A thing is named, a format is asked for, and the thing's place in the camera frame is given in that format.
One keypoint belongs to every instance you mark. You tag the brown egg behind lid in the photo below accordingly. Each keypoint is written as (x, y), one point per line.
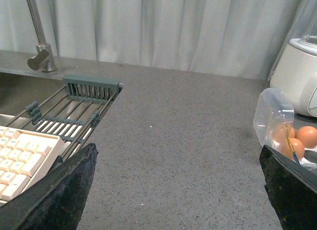
(281, 132)

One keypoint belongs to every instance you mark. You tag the green metal drying rack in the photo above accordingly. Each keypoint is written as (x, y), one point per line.
(72, 113)

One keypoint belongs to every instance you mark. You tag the clear plastic egg box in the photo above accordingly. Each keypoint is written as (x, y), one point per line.
(274, 108)

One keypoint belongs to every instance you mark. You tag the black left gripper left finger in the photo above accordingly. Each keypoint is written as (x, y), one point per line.
(57, 201)

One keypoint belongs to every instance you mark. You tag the brown egg front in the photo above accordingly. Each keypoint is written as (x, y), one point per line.
(293, 145)

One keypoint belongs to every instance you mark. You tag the stainless steel sink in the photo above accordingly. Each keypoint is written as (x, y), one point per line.
(18, 91)

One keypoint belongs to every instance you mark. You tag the brown egg right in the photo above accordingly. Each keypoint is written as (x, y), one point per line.
(307, 135)

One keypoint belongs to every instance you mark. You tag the stainless steel faucet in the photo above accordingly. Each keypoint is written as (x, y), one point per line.
(44, 59)

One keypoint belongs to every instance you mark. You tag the white curtain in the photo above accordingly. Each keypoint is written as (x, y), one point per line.
(240, 38)

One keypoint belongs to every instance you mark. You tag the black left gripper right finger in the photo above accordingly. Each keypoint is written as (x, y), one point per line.
(291, 189)

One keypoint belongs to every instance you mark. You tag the white blender base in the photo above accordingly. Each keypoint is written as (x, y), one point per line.
(296, 76)

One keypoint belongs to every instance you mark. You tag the beige pink keyboard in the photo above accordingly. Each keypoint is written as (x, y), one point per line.
(25, 158)

